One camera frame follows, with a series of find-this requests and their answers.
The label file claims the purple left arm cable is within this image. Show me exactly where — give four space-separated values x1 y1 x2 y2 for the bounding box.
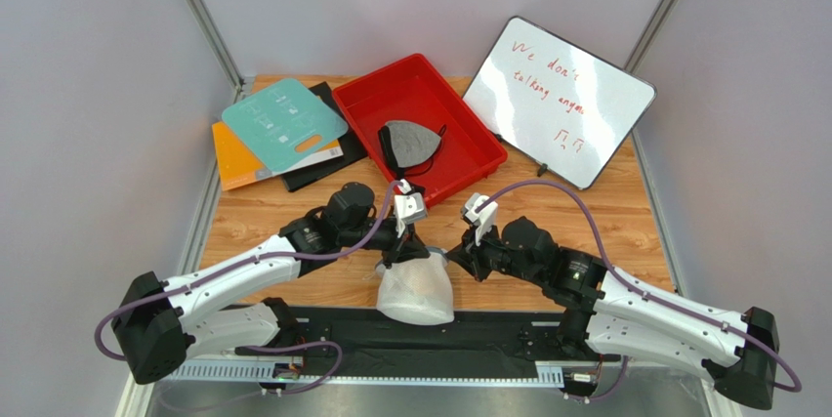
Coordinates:
95 179 409 361

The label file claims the black folder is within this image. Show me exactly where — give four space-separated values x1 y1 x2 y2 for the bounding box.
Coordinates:
281 82 367 192

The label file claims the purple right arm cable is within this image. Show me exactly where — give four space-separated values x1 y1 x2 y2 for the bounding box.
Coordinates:
474 179 804 393

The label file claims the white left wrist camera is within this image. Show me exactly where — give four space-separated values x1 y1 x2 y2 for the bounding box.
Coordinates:
394 180 428 238

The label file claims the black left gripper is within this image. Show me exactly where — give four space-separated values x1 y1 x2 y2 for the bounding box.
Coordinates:
339 217 430 269

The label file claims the white mesh laundry bag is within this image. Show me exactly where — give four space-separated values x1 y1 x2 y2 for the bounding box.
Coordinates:
375 247 454 326

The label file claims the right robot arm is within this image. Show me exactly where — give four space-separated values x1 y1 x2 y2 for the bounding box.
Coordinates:
447 217 779 410

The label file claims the white whiteboard with writing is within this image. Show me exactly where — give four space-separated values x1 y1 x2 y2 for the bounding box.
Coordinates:
463 16 657 189

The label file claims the teal cutting board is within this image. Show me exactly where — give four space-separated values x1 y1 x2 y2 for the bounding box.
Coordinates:
221 78 349 174

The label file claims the grey black bra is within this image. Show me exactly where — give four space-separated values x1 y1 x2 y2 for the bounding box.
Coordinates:
377 120 447 195

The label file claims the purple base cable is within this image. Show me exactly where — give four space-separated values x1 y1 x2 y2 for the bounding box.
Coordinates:
246 340 345 398

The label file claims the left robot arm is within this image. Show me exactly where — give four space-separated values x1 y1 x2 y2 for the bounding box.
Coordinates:
97 181 445 385

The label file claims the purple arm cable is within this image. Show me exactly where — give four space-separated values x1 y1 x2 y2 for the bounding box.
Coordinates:
95 179 409 361
474 179 804 393

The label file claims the red plastic tray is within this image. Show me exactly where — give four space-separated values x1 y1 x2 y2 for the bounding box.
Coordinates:
333 54 508 206

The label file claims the orange folder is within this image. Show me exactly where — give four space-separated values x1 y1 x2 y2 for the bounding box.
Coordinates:
212 122 344 191

